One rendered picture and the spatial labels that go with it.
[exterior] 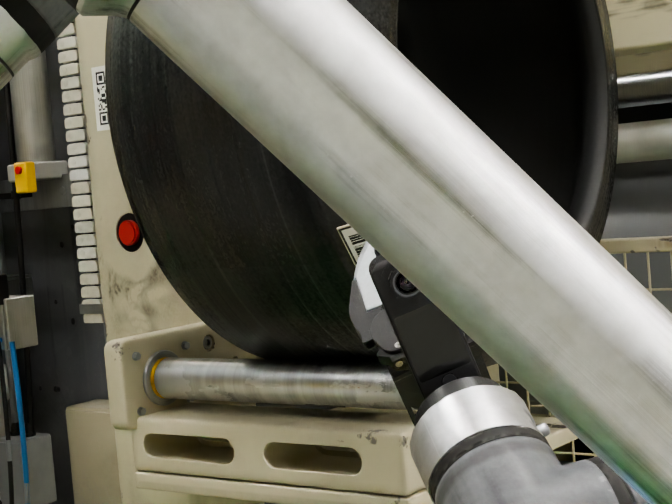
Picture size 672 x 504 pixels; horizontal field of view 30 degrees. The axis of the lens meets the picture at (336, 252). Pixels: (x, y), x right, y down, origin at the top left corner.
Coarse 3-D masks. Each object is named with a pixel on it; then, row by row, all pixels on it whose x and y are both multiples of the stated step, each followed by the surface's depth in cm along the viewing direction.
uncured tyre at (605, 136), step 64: (384, 0) 107; (448, 0) 157; (512, 0) 152; (576, 0) 140; (128, 64) 114; (448, 64) 161; (512, 64) 155; (576, 64) 150; (128, 128) 115; (192, 128) 110; (512, 128) 156; (576, 128) 150; (128, 192) 119; (192, 192) 113; (256, 192) 108; (576, 192) 139; (192, 256) 117; (256, 256) 113; (320, 256) 109; (256, 320) 120; (320, 320) 116
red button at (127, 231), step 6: (126, 222) 146; (132, 222) 146; (120, 228) 147; (126, 228) 147; (132, 228) 146; (138, 228) 146; (120, 234) 147; (126, 234) 147; (132, 234) 146; (138, 234) 146; (126, 240) 147; (132, 240) 146
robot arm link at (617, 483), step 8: (600, 464) 82; (608, 472) 81; (608, 480) 81; (616, 480) 81; (616, 488) 80; (624, 488) 80; (632, 488) 80; (616, 496) 80; (624, 496) 80; (632, 496) 80; (640, 496) 80
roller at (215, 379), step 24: (168, 360) 136; (192, 360) 134; (216, 360) 132; (240, 360) 130; (264, 360) 128; (288, 360) 127; (312, 360) 125; (168, 384) 134; (192, 384) 132; (216, 384) 130; (240, 384) 128; (264, 384) 126; (288, 384) 124; (312, 384) 123; (336, 384) 121; (360, 384) 119; (384, 384) 117; (384, 408) 119
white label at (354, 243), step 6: (342, 228) 107; (348, 228) 106; (342, 234) 107; (348, 234) 107; (354, 234) 107; (342, 240) 107; (348, 240) 107; (354, 240) 107; (360, 240) 107; (348, 246) 108; (354, 246) 107; (360, 246) 107; (348, 252) 108; (354, 252) 108; (360, 252) 108; (354, 258) 108
